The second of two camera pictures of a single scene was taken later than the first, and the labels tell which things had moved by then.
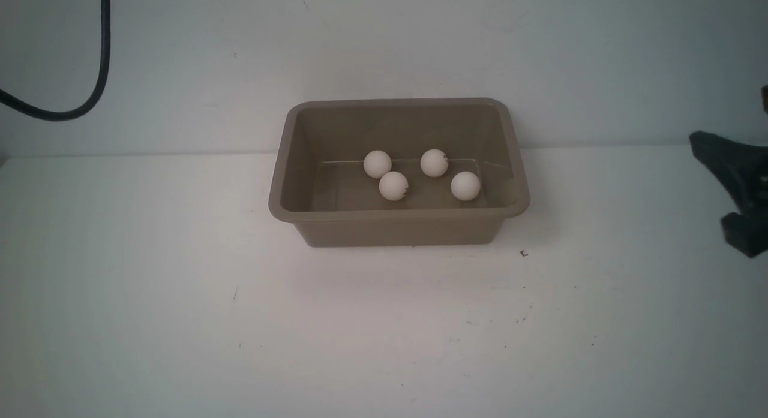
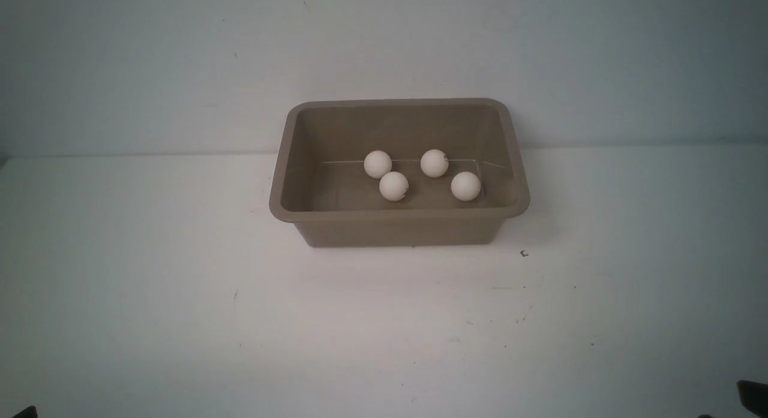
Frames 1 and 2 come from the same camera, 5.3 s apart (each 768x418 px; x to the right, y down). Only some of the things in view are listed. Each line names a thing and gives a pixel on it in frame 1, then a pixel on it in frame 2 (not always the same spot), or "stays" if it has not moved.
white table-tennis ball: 465,186 stays
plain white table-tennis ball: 377,163 stays
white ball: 393,185 stays
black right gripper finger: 743,168 to 753,396
